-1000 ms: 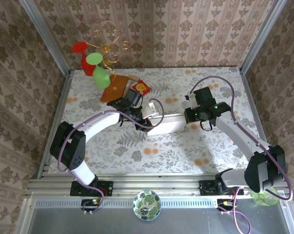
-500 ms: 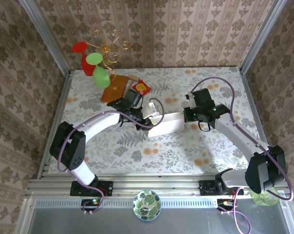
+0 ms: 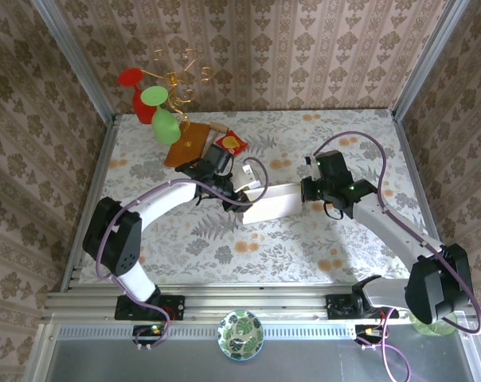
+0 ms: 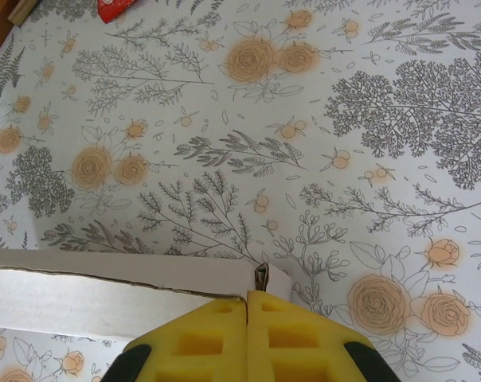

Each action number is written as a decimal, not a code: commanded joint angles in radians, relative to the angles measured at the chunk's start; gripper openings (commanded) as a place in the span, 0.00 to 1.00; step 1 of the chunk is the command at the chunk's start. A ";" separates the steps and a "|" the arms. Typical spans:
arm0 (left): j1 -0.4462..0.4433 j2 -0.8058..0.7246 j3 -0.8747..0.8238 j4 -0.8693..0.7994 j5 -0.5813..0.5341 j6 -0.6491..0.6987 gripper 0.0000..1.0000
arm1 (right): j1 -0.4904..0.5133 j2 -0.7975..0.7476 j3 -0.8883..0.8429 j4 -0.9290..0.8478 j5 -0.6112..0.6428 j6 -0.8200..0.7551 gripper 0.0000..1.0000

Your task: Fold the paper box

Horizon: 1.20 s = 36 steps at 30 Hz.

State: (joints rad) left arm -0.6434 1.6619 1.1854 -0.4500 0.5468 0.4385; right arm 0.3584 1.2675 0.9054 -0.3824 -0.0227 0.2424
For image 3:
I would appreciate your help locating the brown wooden rack base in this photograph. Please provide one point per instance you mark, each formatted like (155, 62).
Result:
(184, 143)

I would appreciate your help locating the green plastic wine glass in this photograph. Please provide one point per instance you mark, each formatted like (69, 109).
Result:
(165, 127)

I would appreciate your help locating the floral printed tablecloth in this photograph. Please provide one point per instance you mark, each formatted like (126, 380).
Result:
(264, 258)

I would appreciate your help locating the aluminium frame post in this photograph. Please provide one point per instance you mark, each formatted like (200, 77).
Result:
(429, 59)
(78, 59)

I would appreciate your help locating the leaf pattern bowl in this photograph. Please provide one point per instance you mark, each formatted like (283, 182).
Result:
(240, 336)

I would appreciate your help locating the red snack packet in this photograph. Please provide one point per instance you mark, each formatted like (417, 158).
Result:
(234, 142)

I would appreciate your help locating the small black circuit board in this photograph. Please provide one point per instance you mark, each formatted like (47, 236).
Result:
(364, 331)
(145, 332)

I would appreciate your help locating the green transparent plastic cup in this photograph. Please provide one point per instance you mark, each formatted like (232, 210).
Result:
(431, 331)

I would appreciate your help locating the white paper box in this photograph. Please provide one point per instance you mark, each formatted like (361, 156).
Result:
(276, 205)

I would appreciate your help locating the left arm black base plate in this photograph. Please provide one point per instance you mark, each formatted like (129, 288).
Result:
(173, 308)

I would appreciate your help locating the red plastic wine glass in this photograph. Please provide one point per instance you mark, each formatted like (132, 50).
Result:
(130, 76)

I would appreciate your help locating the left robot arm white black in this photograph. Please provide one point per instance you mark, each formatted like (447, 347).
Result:
(165, 199)

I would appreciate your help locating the long aluminium base rail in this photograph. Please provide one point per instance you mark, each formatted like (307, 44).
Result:
(256, 302)

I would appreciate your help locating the aluminium table side rail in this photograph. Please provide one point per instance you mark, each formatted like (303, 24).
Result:
(408, 159)
(100, 163)

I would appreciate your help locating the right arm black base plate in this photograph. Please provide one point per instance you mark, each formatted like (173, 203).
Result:
(338, 308)

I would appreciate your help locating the grey metal shelf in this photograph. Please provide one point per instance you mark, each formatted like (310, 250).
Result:
(145, 366)

